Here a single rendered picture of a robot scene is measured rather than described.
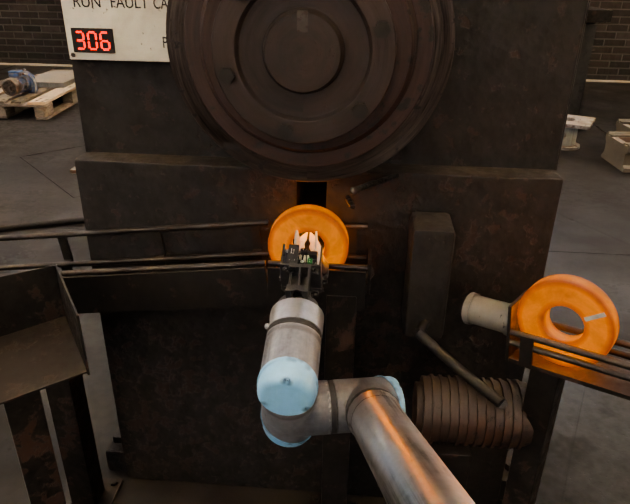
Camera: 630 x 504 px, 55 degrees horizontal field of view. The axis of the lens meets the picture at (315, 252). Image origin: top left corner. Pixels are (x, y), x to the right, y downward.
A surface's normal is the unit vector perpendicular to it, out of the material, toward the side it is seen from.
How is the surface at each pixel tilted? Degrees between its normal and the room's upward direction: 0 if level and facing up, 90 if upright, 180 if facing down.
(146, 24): 90
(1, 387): 5
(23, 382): 5
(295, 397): 103
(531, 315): 90
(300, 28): 90
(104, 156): 0
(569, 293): 90
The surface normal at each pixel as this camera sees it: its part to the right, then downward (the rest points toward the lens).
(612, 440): 0.01, -0.90
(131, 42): -0.08, 0.44
